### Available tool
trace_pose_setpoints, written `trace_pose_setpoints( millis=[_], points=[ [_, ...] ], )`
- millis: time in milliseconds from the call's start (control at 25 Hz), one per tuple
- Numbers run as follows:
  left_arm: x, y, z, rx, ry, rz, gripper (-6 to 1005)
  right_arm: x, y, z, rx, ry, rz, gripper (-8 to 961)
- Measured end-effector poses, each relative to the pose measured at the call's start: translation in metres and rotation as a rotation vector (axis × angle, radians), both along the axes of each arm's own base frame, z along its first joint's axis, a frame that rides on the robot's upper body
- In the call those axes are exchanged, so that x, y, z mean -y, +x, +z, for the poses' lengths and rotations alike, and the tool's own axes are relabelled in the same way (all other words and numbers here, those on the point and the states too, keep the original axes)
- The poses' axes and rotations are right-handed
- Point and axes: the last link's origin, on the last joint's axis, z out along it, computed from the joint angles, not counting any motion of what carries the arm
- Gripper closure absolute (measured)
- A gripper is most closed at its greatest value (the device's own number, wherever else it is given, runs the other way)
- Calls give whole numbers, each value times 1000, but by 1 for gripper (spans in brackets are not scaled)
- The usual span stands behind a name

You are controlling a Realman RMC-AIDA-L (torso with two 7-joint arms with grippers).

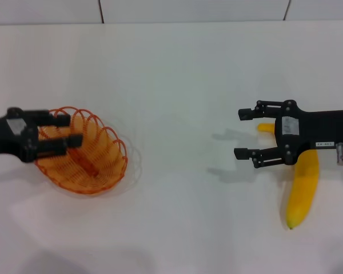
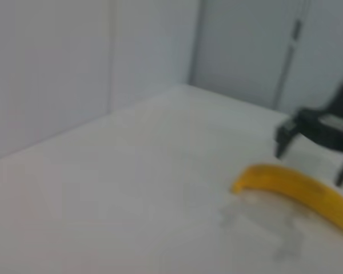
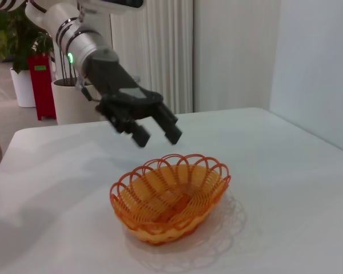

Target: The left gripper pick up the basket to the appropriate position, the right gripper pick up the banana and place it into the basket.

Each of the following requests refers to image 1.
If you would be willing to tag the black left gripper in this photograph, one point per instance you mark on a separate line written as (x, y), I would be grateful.
(5, 137)

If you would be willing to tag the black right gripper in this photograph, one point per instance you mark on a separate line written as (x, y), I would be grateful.
(317, 128)

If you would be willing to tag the yellow banana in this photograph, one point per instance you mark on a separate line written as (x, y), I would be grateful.
(303, 188)

